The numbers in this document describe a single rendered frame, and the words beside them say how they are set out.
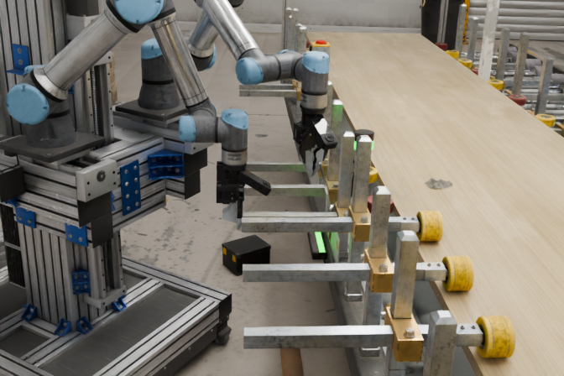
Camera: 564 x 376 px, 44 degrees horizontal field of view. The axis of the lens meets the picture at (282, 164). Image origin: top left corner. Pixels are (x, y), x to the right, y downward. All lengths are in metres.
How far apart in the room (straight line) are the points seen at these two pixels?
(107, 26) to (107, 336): 1.27
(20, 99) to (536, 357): 1.41
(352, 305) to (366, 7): 8.27
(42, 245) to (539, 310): 1.73
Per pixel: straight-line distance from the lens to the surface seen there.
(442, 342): 1.16
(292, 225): 1.80
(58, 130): 2.15
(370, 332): 1.39
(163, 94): 2.48
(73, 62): 1.95
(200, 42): 2.45
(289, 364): 2.77
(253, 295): 3.33
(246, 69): 1.92
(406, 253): 1.35
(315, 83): 1.93
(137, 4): 1.86
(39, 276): 2.75
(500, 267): 1.82
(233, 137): 1.95
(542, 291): 1.75
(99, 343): 2.70
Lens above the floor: 1.73
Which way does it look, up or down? 21 degrees down
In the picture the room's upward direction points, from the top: 2 degrees clockwise
